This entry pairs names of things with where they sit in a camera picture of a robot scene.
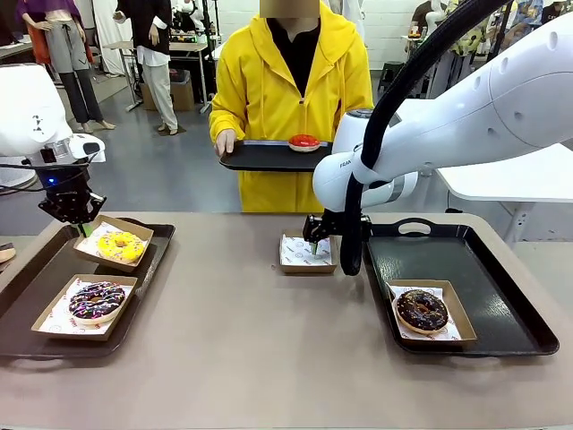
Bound mannequin in grey trousers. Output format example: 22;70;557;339
16;0;116;134

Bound thick black cable hose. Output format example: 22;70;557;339
339;0;516;278

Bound dark brown plastic tray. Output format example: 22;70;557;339
362;217;560;358
0;223;176;359

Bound white smiley print paper liner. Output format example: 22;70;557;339
38;277;135;336
280;235;333;266
389;286;462;342

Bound cardboard box on floor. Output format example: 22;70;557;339
140;71;196;112

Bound person in yellow hoodie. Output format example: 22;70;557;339
208;0;375;214

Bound light wood standing desk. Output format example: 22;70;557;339
102;39;144;113

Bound black serving tray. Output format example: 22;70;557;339
218;139;335;174

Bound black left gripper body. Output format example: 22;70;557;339
34;161;93;201

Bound chocolate donut with brown sprinkles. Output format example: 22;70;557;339
392;288;450;336

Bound red glazed donut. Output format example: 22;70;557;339
287;133;322;154

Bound yellow glazed donut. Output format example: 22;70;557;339
97;231;148;264

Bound large white table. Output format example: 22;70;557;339
436;142;573;243

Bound chocolate rainbow sprinkle donut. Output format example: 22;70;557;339
68;280;127;326

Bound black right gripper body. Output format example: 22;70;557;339
302;208;345;246

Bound grey desk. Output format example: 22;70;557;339
0;40;36;62

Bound dark green stool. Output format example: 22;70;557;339
378;60;408;95

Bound brown cardboard donut box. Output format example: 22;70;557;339
30;273;139;342
278;229;338;275
73;214;155;273
385;279;478;352

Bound person's right forearm yellow sleeve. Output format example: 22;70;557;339
208;105;246;135

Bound mannequin in beige trousers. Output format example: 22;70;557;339
114;0;180;136

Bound person's right hand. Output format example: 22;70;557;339
213;128;237;157

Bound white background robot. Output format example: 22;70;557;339
172;0;211;44

